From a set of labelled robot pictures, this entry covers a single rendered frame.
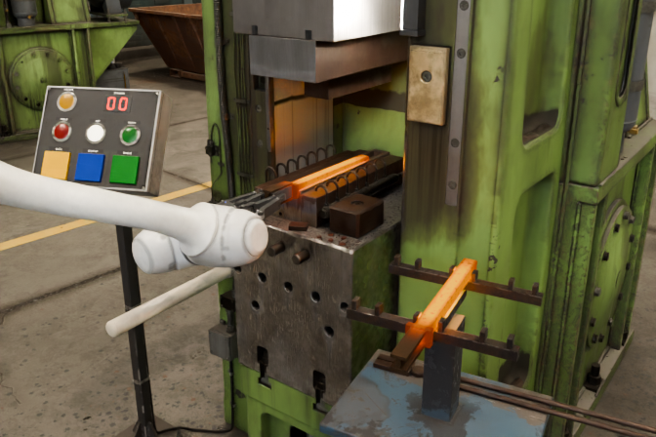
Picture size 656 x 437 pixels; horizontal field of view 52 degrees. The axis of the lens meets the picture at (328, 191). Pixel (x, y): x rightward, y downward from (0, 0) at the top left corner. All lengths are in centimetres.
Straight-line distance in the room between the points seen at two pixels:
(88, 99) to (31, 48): 440
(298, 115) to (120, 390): 133
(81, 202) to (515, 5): 91
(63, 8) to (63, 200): 532
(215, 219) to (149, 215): 12
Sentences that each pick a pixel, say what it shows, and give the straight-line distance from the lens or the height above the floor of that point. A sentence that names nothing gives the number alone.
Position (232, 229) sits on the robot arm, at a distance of 121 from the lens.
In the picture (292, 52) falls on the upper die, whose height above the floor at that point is 133.
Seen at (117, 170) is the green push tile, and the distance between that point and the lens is 186.
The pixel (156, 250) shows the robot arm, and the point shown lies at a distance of 133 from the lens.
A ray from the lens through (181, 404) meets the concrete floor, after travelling 262.
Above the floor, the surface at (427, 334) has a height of 95.
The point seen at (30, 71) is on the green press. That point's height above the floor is 58.
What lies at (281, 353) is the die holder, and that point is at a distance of 181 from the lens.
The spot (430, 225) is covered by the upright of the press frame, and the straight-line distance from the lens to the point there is 163.
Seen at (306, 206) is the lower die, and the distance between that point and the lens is 165.
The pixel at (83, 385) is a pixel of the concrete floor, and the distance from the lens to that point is 281.
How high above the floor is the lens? 156
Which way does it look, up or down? 20 degrees down
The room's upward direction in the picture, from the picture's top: straight up
